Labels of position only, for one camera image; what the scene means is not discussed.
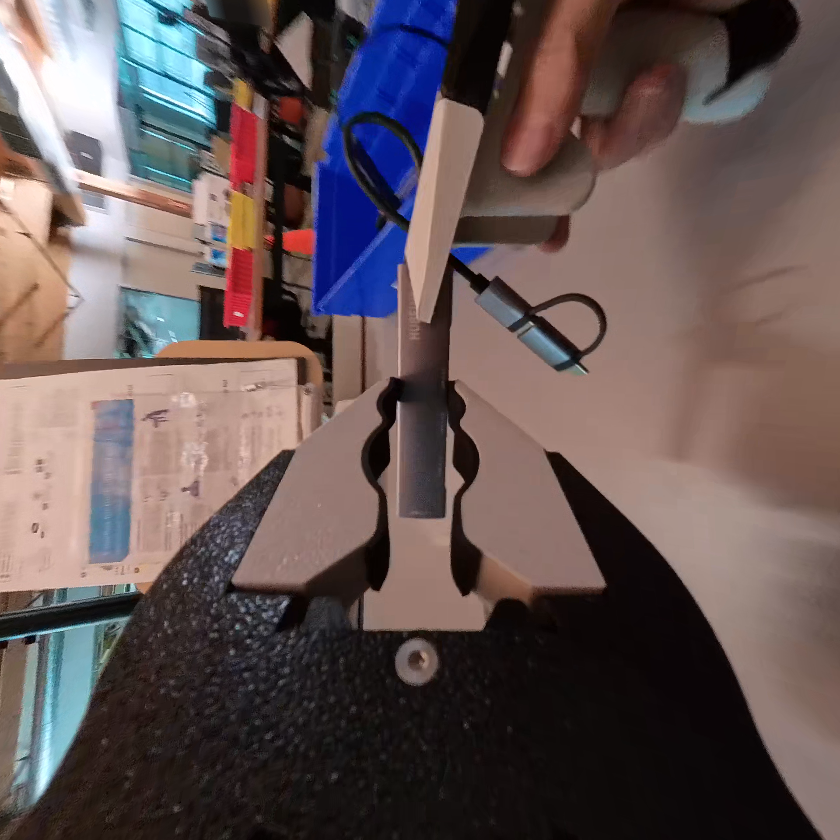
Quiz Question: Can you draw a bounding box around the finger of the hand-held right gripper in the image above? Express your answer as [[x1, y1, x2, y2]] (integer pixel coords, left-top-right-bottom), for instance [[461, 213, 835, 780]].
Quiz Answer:
[[402, 97, 487, 325]]

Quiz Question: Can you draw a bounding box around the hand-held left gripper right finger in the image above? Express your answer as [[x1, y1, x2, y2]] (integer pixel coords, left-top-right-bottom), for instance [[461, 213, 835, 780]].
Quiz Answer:
[[448, 379, 609, 623]]

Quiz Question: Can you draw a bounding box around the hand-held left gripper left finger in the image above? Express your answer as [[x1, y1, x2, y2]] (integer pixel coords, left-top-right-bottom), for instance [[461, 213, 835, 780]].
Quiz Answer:
[[231, 377, 403, 608]]

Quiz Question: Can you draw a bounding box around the blue plastic bin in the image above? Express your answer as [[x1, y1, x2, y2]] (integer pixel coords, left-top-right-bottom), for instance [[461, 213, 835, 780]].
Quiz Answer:
[[311, 0, 494, 319]]

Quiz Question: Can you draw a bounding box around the grey metal USB hub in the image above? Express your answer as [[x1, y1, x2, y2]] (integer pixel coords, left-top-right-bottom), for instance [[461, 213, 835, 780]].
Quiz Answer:
[[395, 262, 455, 519]]

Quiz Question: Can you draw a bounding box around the short black hub cable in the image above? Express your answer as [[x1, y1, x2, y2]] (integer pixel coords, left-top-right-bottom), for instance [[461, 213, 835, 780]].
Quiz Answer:
[[343, 112, 608, 378]]

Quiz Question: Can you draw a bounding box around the grey desk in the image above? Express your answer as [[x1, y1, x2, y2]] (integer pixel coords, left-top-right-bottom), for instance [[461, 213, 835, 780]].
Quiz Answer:
[[331, 0, 840, 840]]

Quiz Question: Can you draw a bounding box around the person's right hand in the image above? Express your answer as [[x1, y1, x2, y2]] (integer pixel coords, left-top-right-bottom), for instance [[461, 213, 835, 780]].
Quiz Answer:
[[502, 0, 736, 253]]

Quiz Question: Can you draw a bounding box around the small yellow plastic bin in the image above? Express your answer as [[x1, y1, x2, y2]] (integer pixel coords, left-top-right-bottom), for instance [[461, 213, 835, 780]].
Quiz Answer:
[[228, 190, 257, 250]]

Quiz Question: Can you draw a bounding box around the wooden document stand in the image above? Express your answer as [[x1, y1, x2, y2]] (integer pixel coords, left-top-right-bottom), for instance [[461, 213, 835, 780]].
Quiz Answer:
[[0, 340, 324, 595]]

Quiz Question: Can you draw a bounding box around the red plastic bin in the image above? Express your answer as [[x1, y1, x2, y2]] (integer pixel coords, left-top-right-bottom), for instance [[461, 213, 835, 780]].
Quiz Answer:
[[223, 247, 257, 328]]

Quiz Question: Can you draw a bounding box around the white cardboard box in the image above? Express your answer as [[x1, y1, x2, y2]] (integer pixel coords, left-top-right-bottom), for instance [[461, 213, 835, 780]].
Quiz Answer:
[[192, 174, 231, 227]]

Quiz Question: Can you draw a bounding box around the black metal pole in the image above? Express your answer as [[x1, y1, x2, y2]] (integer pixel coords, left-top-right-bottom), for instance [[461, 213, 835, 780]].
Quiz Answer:
[[0, 594, 142, 643]]

